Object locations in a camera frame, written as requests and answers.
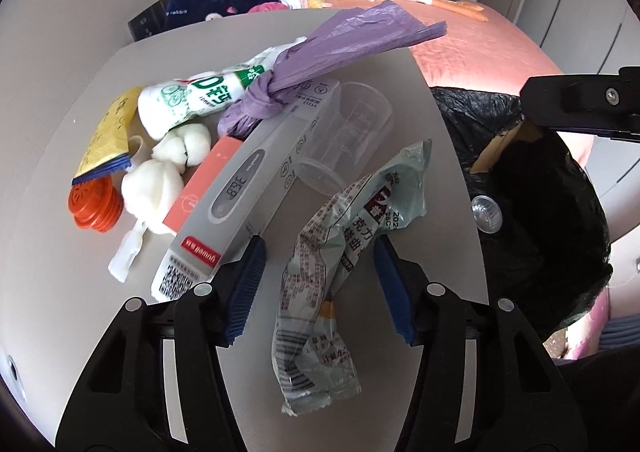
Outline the white cotton ball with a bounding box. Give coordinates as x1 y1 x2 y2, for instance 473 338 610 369
121 159 186 235
151 122 212 166

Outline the white wardrobe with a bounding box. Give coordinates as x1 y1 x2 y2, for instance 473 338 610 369
542 0 640 213

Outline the pink bed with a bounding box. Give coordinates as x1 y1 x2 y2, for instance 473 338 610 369
350 0 596 138

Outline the blue striped cloth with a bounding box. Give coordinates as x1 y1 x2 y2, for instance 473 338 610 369
600 316 640 358

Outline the white plastic bottle cap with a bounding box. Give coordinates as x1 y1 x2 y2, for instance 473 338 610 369
127 135 151 163

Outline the black wall socket panel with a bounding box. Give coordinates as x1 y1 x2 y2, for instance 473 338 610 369
127 0 166 40

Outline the small clear plastic lid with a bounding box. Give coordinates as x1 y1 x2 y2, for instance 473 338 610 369
470 195 504 233

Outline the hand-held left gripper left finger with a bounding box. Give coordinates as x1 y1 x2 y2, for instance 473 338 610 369
55 235 268 452

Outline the black trash bag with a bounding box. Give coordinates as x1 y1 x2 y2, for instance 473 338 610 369
430 86 613 333

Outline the orange ribbed cap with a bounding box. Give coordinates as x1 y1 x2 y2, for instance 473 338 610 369
67 175 125 234

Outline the grey-green snack wrapper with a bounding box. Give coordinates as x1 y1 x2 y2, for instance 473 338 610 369
271 138 433 417

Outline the small white plastic vial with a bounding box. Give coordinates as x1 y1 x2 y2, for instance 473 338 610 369
107 221 150 283

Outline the brown cardboard piece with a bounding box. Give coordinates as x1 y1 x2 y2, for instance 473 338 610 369
472 121 543 173

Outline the purple plastic bag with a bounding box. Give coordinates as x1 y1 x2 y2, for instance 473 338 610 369
216 2 448 140

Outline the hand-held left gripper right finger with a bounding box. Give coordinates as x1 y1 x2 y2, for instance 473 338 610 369
372 236 588 452

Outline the white green-print plastic bottle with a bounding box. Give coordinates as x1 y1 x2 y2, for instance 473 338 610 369
137 36 308 140

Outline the yellow packet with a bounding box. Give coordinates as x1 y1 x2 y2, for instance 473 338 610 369
72 86 146 185

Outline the clear plastic cup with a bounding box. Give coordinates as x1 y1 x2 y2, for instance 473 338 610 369
295 81 395 195

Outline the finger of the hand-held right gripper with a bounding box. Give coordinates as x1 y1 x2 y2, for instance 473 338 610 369
520 65 640 140

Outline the grey and coral carton box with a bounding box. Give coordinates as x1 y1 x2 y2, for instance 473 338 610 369
150 78 342 303

